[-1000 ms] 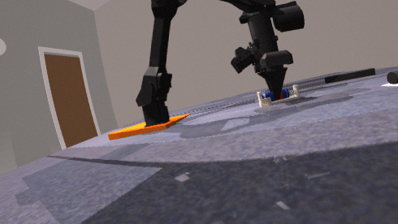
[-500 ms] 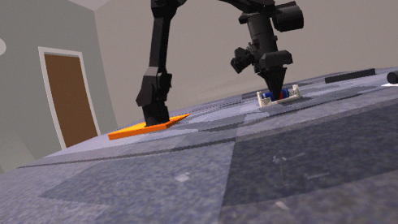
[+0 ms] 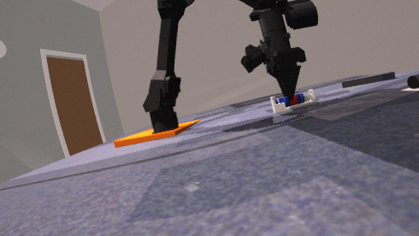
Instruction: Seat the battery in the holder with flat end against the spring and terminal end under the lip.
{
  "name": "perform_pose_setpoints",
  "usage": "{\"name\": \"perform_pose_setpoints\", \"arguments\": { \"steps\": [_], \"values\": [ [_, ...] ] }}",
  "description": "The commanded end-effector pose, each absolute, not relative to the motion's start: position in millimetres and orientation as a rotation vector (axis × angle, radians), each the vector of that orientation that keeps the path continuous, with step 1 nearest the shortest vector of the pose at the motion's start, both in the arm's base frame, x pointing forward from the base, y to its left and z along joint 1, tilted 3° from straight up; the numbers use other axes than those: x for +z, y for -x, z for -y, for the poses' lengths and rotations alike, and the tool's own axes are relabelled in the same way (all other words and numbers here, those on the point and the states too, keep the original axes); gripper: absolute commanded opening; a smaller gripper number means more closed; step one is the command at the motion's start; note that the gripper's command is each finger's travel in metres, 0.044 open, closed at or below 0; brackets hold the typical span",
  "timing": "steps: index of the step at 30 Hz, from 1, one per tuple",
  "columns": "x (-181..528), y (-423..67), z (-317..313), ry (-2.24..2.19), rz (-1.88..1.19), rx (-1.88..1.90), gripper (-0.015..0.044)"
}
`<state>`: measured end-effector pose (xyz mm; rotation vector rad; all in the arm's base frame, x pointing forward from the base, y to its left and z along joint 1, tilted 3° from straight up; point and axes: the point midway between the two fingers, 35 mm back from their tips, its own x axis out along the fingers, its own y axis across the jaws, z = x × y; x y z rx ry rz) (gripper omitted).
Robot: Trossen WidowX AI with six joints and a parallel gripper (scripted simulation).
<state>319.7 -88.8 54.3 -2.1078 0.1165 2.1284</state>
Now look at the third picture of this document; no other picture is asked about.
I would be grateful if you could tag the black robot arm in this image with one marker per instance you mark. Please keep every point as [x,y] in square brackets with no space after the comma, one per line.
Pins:
[165,87]

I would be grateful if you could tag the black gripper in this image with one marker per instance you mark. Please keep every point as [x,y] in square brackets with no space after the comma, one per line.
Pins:
[283,64]

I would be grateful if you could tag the blue and red battery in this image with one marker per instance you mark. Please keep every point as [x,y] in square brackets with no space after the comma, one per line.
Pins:
[298,99]

